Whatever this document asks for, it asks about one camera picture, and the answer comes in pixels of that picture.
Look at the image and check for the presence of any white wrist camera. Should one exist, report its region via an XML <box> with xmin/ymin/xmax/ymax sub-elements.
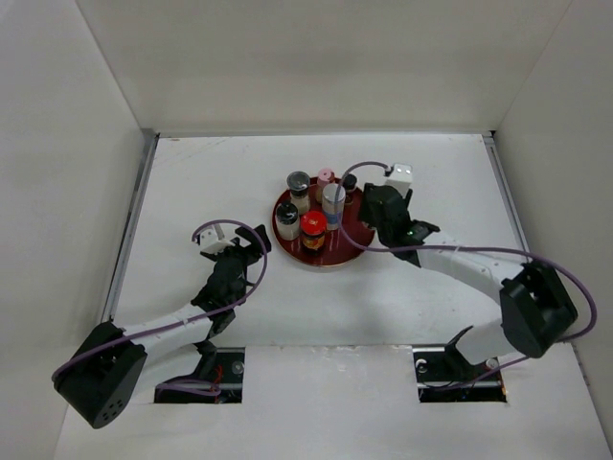
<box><xmin>193</xmin><ymin>225</ymin><xmax>232</xmax><ymax>255</ymax></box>
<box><xmin>384</xmin><ymin>163</ymin><xmax>413</xmax><ymax>197</ymax></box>

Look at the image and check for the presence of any black knob cap salt bottle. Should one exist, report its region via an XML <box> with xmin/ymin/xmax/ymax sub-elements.
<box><xmin>275</xmin><ymin>200</ymin><xmax>300</xmax><ymax>241</ymax></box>

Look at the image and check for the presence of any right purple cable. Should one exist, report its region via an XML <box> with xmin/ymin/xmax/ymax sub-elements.
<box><xmin>334</xmin><ymin>160</ymin><xmax>599</xmax><ymax>389</ymax></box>

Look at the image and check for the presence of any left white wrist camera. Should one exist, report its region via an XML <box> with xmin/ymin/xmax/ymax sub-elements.
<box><xmin>193</xmin><ymin>225</ymin><xmax>232</xmax><ymax>255</ymax></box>

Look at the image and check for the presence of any clear cap salt grinder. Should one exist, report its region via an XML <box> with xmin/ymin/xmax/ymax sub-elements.
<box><xmin>286</xmin><ymin>171</ymin><xmax>310</xmax><ymax>216</ymax></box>

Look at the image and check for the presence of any pink lid spice jar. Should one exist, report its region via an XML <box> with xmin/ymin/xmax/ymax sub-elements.
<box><xmin>315</xmin><ymin>168</ymin><xmax>335</xmax><ymax>204</ymax></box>

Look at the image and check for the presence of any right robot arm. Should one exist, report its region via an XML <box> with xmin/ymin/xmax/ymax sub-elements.
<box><xmin>358</xmin><ymin>183</ymin><xmax>579</xmax><ymax>380</ymax></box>

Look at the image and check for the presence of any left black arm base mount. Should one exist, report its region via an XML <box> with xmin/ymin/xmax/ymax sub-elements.
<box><xmin>153</xmin><ymin>342</ymin><xmax>246</xmax><ymax>404</ymax></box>

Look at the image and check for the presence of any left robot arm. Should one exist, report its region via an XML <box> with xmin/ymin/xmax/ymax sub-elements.
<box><xmin>52</xmin><ymin>219</ymin><xmax>271</xmax><ymax>429</ymax></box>

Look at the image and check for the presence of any tall silver lid jar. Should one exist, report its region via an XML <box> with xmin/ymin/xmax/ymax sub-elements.
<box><xmin>322</xmin><ymin>183</ymin><xmax>346</xmax><ymax>231</ymax></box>

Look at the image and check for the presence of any red lid chili sauce jar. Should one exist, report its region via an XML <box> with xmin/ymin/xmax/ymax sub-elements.
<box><xmin>300</xmin><ymin>211</ymin><xmax>327</xmax><ymax>253</ymax></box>

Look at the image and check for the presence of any small black cap spice bottle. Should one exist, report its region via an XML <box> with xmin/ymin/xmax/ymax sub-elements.
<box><xmin>342</xmin><ymin>173</ymin><xmax>357</xmax><ymax>207</ymax></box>

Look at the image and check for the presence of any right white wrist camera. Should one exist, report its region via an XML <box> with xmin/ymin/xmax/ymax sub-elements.
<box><xmin>384</xmin><ymin>163</ymin><xmax>413</xmax><ymax>197</ymax></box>

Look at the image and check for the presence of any red round tray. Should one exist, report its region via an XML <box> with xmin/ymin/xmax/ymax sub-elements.
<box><xmin>271</xmin><ymin>186</ymin><xmax>375</xmax><ymax>267</ymax></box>

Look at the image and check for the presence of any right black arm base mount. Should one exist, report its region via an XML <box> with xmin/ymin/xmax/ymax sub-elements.
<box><xmin>412</xmin><ymin>328</ymin><xmax>507</xmax><ymax>403</ymax></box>

